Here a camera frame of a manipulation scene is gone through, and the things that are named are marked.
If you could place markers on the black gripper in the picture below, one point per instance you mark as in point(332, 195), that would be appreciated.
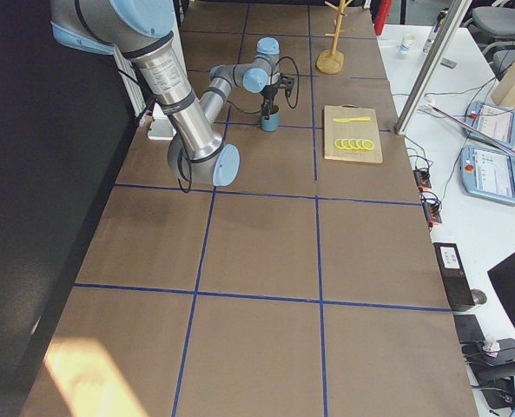
point(268, 92)

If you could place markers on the dark blue mug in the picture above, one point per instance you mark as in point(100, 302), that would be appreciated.
point(271, 124)

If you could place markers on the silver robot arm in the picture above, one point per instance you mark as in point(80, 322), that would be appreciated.
point(143, 32)

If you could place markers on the wooden cup storage rack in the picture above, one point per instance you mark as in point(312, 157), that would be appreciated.
point(330, 61)

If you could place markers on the white paper cup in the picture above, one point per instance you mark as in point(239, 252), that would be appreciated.
point(406, 44)

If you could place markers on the lemon slice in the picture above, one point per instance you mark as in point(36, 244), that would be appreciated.
point(339, 144)
point(353, 144)
point(346, 144)
point(361, 143)
point(368, 144)

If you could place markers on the bamboo cutting board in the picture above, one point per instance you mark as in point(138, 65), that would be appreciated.
point(354, 130)

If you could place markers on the yellow plastic knife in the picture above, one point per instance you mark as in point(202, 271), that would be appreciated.
point(351, 119)

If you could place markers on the orange black usb hub far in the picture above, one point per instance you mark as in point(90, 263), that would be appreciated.
point(422, 178)

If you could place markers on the orange black usb hub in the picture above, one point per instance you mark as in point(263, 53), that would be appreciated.
point(432, 206)
point(422, 178)

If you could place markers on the orange black usb hub near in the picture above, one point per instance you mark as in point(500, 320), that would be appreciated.
point(432, 206)

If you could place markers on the far teach pendant tablet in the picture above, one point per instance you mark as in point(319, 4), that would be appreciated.
point(492, 120)

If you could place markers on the teach pendant tablet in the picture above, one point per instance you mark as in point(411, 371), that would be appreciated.
point(492, 120)
point(488, 174)

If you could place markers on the near teach pendant tablet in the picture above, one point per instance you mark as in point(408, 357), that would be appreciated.
point(488, 174)

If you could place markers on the black electronics box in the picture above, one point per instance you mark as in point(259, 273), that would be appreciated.
point(458, 292)

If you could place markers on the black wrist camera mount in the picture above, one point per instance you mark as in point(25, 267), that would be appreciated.
point(287, 84)

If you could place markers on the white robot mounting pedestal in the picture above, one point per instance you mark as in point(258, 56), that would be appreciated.
point(160, 127)

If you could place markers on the aluminium frame post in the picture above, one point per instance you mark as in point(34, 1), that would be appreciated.
point(444, 36)

